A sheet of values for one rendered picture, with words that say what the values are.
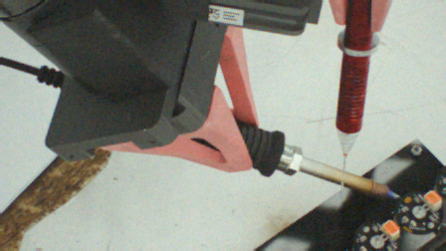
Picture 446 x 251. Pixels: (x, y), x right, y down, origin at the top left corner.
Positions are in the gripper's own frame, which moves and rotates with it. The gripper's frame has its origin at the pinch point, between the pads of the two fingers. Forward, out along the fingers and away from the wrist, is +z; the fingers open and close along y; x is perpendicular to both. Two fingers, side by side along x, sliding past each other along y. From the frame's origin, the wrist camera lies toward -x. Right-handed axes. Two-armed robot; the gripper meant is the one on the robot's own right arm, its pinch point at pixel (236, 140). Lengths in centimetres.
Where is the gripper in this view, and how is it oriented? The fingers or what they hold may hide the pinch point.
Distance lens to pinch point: 44.3
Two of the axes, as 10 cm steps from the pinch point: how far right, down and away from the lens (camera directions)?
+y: 1.8, -8.5, 4.9
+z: 5.5, 5.0, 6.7
